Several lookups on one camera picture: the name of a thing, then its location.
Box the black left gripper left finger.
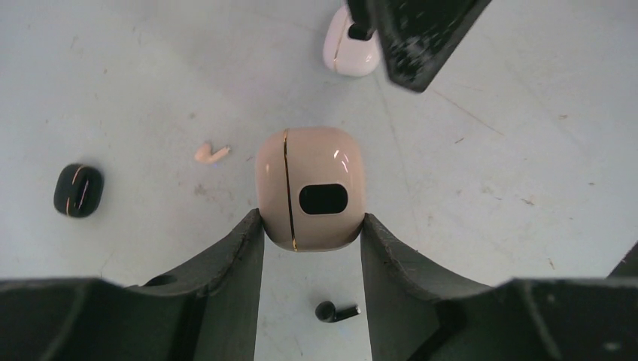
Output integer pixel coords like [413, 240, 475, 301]
[1, 209, 265, 360]

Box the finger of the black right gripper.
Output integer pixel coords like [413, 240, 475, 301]
[347, 0, 375, 41]
[373, 0, 491, 93]

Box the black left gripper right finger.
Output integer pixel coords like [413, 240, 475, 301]
[360, 214, 637, 360]

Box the white earbud charging case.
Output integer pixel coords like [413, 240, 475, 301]
[323, 5, 381, 77]

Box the pink earbud charging case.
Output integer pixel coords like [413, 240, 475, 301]
[255, 126, 366, 252]

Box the black earbud charging case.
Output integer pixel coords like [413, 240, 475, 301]
[53, 163, 104, 218]

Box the black earbud upper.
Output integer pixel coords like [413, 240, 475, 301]
[314, 301, 361, 323]

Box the pink earbud with blue light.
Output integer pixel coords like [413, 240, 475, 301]
[193, 142, 231, 165]

